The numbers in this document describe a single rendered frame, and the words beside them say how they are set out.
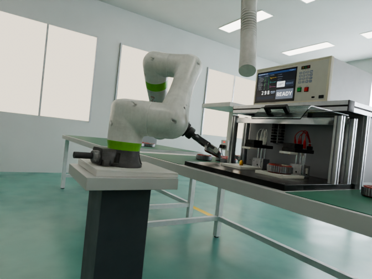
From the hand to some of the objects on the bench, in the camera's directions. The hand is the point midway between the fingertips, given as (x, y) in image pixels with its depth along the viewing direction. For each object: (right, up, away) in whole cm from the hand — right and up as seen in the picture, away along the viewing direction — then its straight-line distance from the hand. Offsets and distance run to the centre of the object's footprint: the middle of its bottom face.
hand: (213, 149), depth 178 cm
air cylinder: (+36, -11, -44) cm, 58 cm away
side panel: (+68, -16, -47) cm, 85 cm away
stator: (+24, -8, -52) cm, 58 cm away
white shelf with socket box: (+17, -10, +65) cm, 68 cm away
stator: (+54, -15, -74) cm, 93 cm away
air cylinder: (+23, -9, -24) cm, 35 cm away
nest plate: (+24, -10, -52) cm, 58 cm away
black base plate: (+19, -11, -41) cm, 47 cm away
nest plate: (+11, -8, -32) cm, 35 cm away
